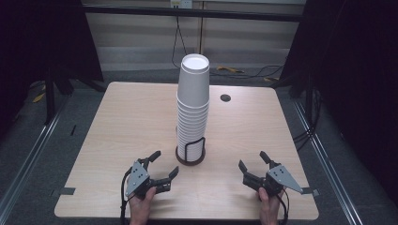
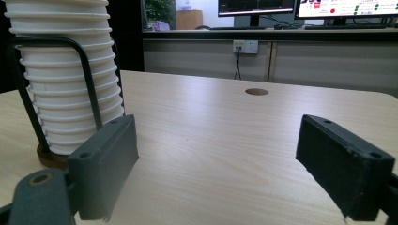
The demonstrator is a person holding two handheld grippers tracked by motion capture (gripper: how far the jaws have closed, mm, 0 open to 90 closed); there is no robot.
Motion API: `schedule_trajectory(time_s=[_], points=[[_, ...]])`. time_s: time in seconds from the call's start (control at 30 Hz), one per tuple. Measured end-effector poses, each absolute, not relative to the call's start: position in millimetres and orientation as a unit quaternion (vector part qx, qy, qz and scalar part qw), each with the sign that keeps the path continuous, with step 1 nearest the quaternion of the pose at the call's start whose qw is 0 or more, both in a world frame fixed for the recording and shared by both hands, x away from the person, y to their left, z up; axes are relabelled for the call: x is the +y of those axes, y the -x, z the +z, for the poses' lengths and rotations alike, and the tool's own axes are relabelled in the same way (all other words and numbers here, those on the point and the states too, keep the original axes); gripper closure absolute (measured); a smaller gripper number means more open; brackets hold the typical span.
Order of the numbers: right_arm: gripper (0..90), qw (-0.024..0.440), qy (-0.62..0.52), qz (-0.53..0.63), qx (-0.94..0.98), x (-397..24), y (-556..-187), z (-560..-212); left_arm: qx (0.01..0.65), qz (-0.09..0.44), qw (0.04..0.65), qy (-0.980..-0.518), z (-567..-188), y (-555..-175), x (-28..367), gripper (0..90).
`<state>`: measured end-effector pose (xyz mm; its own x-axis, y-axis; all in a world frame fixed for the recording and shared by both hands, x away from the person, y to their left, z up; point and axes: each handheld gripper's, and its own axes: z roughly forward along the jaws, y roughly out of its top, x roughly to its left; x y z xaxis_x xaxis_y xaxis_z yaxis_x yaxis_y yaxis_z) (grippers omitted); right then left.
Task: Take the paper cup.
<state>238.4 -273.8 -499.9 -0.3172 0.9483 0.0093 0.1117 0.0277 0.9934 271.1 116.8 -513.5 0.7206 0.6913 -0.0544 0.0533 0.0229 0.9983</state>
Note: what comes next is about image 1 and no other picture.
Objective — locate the person's left hand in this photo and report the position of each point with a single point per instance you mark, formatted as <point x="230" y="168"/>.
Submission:
<point x="140" y="209"/>

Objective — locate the black horizontal bar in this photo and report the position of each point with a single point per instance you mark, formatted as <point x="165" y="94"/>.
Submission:
<point x="140" y="11"/>

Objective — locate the black table grommet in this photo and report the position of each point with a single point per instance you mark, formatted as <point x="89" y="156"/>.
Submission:
<point x="225" y="97"/>

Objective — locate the white wall outlet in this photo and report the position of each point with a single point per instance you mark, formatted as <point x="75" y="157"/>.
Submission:
<point x="181" y="3"/>

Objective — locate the grey floor rail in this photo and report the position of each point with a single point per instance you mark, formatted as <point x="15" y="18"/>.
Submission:
<point x="28" y="159"/>
<point x="328" y="162"/>

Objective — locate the black curtain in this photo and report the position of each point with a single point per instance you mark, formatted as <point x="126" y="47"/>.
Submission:
<point x="353" y="78"/>
<point x="37" y="37"/>

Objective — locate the person's right hand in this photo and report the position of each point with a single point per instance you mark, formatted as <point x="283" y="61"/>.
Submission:
<point x="269" y="207"/>

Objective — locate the yellow floor tape piece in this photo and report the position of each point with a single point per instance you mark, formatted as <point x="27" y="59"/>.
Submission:
<point x="228" y="69"/>
<point x="38" y="97"/>

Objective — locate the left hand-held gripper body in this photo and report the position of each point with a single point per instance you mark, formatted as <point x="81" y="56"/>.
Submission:
<point x="137" y="178"/>

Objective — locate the black metal stand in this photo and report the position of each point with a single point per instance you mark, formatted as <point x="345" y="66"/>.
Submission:
<point x="50" y="97"/>

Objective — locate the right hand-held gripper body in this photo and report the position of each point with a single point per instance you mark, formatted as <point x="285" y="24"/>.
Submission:
<point x="281" y="176"/>

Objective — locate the single white paper cup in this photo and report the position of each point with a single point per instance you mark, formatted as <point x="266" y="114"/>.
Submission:
<point x="193" y="84"/>

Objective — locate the grey tape strip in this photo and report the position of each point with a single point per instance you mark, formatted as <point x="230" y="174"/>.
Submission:
<point x="67" y="191"/>
<point x="310" y="191"/>

